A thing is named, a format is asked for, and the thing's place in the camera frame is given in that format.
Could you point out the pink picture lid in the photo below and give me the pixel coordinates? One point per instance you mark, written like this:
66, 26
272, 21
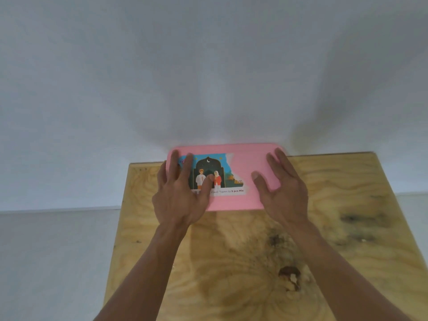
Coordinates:
254, 163

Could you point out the person's left forearm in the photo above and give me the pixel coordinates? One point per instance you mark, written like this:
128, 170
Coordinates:
143, 277

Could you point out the person's right hand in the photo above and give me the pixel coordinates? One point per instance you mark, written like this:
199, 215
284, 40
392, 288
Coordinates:
287, 203

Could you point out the person's left hand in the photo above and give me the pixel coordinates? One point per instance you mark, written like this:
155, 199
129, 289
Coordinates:
177, 203

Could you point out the person's right forearm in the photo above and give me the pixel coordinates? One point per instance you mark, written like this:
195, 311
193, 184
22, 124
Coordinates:
341, 277

